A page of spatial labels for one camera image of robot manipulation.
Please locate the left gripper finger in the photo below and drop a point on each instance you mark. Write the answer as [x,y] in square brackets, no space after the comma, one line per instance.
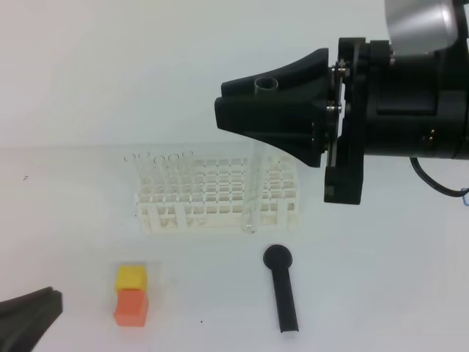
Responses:
[25,319]

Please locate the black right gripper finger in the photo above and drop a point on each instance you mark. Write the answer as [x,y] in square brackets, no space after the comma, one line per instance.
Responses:
[297,126]

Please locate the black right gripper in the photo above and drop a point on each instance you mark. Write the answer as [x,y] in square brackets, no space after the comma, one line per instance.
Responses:
[410,106]

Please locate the clear glass test tube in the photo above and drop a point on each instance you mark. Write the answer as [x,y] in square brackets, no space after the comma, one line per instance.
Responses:
[254,180]

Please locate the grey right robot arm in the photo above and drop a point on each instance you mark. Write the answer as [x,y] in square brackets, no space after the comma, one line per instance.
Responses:
[414,27]

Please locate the clear test tube in rack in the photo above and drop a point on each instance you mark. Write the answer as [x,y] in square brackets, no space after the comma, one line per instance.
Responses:
[187,158]
[131,161]
[144,161]

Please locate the white test tube rack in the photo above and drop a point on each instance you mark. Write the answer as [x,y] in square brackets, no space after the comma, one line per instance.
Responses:
[208,196]

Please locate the orange cube block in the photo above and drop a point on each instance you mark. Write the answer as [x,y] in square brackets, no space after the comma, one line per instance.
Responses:
[132,308]

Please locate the yellow cube block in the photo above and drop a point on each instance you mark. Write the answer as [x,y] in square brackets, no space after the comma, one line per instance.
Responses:
[131,277]

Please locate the black scoop holder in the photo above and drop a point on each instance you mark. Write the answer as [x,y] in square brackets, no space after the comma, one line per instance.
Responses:
[278,259]

